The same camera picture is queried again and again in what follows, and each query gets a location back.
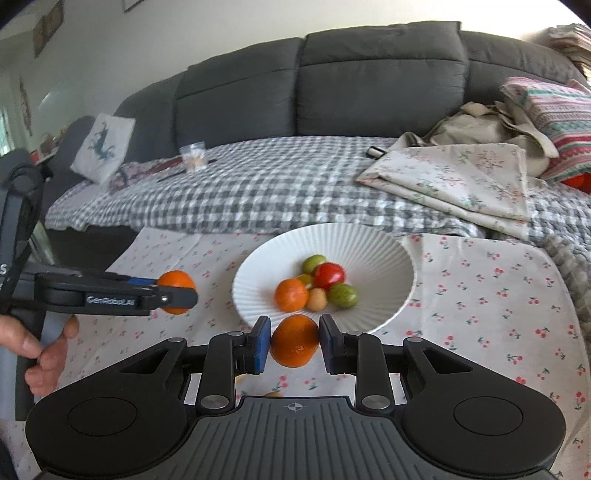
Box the orange mandarin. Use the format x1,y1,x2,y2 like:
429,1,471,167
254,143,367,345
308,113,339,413
273,278,308,313
270,314,320,368
156,270,197,315

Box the green mango-like fruit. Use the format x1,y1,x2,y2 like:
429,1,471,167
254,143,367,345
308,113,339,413
328,283,359,309

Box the small tan longan fruit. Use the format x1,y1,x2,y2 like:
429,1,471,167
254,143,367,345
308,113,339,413
305,288,329,312

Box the person's left hand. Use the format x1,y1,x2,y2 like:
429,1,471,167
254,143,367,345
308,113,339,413
1,315,79,397

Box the white ribbed bowl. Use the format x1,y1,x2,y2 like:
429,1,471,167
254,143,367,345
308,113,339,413
232,224,416,333

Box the orange mandarin in bowl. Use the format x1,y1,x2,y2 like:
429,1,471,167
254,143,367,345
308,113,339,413
273,278,308,313

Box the red tomato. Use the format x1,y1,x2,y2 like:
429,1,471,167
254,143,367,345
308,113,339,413
313,262,346,291

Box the small yellow-green fruit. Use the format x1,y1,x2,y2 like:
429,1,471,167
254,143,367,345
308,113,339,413
297,274,314,290

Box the green tomato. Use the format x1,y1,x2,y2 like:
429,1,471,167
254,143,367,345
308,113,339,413
301,254,327,275

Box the white deer print cushion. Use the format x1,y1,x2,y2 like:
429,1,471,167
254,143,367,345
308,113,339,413
70,113,135,185

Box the cherry print tablecloth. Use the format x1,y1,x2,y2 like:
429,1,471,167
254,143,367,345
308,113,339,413
59,229,590,479

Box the clear plastic bag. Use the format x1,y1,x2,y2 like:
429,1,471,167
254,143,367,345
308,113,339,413
179,142,207,173

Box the grey checkered blanket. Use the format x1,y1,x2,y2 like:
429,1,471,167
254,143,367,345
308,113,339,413
44,136,591,296

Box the folded floral cloth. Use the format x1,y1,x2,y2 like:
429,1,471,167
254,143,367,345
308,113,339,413
356,143,530,240

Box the beige crumpled cloth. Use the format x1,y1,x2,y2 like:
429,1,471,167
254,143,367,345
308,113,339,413
390,100,559,177

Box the dark grey sofa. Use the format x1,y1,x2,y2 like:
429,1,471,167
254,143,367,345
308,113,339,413
41,20,583,195

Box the red plush item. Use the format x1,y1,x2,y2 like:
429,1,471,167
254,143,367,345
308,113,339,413
562,173,591,194

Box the striped colourful pillow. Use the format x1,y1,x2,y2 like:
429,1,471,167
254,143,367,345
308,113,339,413
500,77,590,182

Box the framed wall picture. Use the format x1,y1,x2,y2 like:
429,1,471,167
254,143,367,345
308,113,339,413
121,0,143,13

